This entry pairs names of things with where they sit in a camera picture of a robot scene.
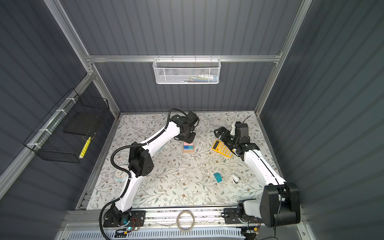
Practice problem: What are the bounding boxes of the teal green block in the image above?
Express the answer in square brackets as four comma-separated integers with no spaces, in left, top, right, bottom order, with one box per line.
[214,173,223,183]

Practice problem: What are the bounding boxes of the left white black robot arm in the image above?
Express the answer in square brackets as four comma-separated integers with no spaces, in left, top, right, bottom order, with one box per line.
[100,109,200,227]

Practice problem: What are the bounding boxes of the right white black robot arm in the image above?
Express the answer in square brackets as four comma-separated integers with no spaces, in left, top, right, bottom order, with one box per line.
[214,122,301,228]

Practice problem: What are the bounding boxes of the yellow calculator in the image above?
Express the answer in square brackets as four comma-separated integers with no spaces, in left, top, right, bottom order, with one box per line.
[212,140,233,158]

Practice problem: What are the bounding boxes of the small white device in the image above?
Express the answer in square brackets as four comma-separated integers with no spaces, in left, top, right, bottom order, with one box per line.
[231,174,240,185]

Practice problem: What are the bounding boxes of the markers in white basket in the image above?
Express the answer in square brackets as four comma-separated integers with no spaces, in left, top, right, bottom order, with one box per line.
[179,75,219,84]

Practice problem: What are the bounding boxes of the round white clock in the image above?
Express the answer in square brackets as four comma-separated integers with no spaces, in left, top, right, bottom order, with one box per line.
[114,170,129,183]

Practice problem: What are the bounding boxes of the clear tape roll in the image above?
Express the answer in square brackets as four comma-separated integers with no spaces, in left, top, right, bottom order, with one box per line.
[176,210,196,233]

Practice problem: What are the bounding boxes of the yellow marker pen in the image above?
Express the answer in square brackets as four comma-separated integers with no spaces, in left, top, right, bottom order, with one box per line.
[79,137,92,159]

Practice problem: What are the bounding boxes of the black pad in basket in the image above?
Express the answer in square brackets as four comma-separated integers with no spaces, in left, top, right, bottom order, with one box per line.
[63,113,103,136]

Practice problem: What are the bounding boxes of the black corrugated cable hose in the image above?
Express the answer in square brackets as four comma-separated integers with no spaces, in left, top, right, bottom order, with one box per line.
[98,108,188,240]

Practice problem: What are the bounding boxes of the white wire mesh basket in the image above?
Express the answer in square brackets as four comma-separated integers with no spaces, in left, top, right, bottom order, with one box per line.
[153,60,222,85]

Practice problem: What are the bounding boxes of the black wire basket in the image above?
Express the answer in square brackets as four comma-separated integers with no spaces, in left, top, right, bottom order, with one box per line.
[24,89,110,164]

